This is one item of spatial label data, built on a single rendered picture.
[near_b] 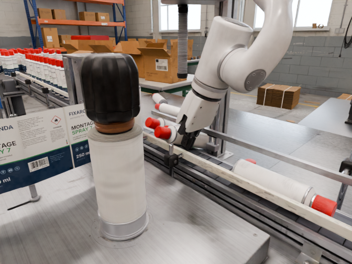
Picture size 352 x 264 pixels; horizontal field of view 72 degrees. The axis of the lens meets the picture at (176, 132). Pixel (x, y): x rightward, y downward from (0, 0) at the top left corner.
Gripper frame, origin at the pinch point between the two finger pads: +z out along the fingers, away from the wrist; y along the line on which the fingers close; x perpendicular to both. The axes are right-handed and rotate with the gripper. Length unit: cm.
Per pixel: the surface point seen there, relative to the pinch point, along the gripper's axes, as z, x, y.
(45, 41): 228, -649, -177
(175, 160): 1.5, 3.3, 7.1
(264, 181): -6.8, 22.2, 1.3
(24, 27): 222, -730, -151
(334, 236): -8.3, 36.8, 2.4
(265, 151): -9.5, 17.8, -4.2
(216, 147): 2.1, 4.2, -8.8
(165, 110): 22, -39, -31
